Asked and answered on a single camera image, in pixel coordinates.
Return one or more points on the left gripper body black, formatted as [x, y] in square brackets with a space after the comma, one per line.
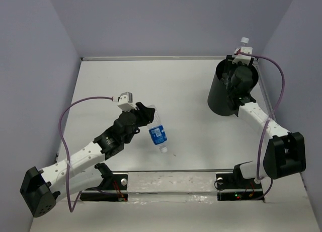
[136, 125]

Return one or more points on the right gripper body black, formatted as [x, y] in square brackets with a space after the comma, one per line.
[229, 84]

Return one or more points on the blue label water bottle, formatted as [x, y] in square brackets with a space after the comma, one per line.
[157, 132]

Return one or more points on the clear unlabeled plastic bottle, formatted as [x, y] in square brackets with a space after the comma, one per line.
[244, 42]

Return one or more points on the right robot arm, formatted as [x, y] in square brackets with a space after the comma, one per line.
[281, 153]

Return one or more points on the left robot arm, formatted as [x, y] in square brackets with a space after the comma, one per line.
[42, 188]

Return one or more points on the black round bin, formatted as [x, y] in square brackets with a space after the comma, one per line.
[218, 100]

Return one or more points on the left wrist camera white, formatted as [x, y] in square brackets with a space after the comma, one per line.
[125, 101]

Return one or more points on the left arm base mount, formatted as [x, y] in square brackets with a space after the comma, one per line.
[115, 191]

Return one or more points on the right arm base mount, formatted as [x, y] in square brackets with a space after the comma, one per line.
[231, 189]

